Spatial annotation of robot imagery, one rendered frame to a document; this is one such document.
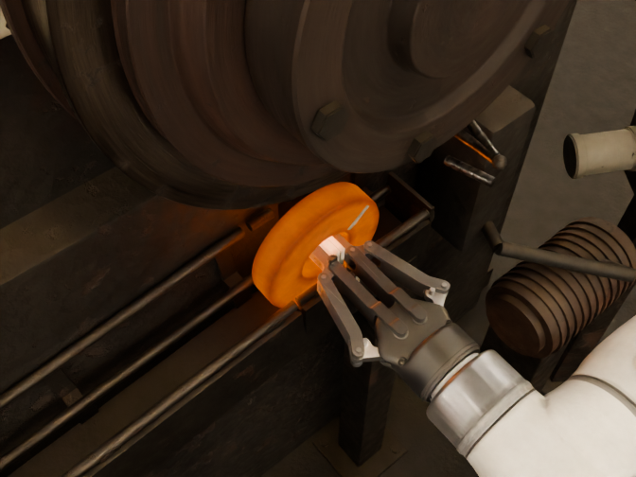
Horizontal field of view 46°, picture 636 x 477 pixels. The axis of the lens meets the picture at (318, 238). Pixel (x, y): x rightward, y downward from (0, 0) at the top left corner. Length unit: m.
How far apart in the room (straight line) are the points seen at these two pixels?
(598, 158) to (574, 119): 1.07
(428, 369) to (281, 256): 0.18
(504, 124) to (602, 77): 1.39
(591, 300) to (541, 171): 0.87
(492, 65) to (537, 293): 0.53
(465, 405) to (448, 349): 0.05
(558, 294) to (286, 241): 0.47
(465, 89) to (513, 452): 0.30
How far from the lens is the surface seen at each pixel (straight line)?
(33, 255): 0.68
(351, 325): 0.72
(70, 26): 0.43
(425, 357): 0.69
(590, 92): 2.19
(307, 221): 0.73
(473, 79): 0.58
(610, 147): 1.04
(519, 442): 0.66
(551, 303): 1.06
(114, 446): 0.78
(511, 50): 0.59
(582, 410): 0.69
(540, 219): 1.84
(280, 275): 0.75
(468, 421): 0.68
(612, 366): 0.72
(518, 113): 0.89
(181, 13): 0.42
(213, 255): 0.79
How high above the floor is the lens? 1.39
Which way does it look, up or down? 54 degrees down
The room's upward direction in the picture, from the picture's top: straight up
